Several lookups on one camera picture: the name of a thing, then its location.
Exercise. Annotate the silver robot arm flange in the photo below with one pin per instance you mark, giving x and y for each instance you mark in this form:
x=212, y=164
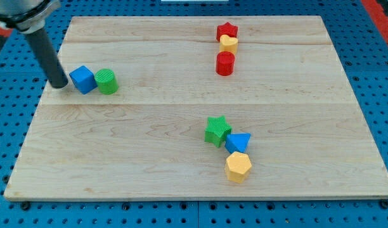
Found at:
x=27, y=16

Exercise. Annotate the green star block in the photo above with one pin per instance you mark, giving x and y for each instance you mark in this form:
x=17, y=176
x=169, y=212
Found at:
x=217, y=130

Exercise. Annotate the blue triangle block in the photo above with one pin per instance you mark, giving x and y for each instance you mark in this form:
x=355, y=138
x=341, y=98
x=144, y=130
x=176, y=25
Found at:
x=237, y=142

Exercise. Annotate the yellow hexagon block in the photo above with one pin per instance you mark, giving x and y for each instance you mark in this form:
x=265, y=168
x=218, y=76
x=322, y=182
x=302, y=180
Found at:
x=237, y=167

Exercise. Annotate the red star block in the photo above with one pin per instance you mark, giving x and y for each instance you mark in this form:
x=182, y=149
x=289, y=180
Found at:
x=226, y=29

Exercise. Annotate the wooden board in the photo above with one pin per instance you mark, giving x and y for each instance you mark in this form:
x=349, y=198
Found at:
x=309, y=138

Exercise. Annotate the red cylinder block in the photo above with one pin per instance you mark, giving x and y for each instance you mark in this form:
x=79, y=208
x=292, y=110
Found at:
x=225, y=61

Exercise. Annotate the yellow heart block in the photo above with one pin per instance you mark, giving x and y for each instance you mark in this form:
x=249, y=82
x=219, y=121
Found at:
x=228, y=44

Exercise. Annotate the green cylinder block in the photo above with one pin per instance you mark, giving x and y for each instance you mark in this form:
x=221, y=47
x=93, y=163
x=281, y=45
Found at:
x=106, y=81

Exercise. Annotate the blue cube block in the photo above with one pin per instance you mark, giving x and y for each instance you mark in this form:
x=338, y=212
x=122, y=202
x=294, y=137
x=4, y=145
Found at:
x=83, y=79

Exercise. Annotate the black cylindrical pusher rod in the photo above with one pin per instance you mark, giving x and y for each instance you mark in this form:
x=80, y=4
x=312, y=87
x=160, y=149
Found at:
x=46, y=55

